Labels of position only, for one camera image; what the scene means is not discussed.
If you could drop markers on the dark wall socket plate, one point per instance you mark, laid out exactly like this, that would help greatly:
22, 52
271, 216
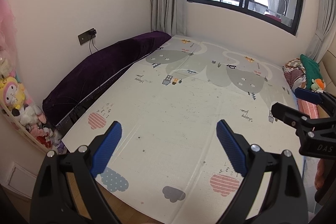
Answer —
83, 38

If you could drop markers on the white washing machine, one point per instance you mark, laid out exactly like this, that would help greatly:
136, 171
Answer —
287, 3

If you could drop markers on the pink striped pillow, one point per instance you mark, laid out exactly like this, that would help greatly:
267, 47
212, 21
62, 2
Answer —
309, 108

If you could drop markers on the white toy rack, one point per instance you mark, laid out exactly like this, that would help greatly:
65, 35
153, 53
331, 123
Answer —
26, 133

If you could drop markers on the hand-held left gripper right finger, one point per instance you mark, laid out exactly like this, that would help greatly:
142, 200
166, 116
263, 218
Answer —
231, 150

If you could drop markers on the printed play mat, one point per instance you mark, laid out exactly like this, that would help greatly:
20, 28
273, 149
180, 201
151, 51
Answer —
170, 121

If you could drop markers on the carrot plush toy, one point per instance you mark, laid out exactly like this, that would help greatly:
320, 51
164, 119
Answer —
317, 84

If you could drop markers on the red basin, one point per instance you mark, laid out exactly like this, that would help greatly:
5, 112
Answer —
274, 18

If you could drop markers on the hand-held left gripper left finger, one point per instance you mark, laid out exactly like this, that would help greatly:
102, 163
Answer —
107, 150

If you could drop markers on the striped blanket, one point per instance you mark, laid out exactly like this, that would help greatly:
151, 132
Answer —
295, 73

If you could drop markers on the beige headboard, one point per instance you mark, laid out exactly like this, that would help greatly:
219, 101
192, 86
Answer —
329, 71

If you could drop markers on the pink tulle cloth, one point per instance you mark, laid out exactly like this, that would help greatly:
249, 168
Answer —
6, 27

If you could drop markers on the black power plug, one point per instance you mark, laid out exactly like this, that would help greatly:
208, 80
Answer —
93, 32

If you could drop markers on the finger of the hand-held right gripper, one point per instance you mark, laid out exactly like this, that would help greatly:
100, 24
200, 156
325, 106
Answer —
286, 112
308, 95

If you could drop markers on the person's right hand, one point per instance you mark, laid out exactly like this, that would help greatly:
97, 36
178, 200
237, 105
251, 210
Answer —
321, 174

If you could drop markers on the white bed sheet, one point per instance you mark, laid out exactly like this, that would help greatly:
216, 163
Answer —
311, 200

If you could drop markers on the pile of plush toys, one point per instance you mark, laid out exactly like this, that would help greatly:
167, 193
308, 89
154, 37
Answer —
23, 108

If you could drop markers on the grey side curtain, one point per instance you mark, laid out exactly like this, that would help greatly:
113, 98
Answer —
325, 16

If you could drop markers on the purple velvet bolster cushion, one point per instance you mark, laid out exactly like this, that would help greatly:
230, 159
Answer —
105, 64

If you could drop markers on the green knitted cloth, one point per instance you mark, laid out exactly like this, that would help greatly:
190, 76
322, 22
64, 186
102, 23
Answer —
312, 67

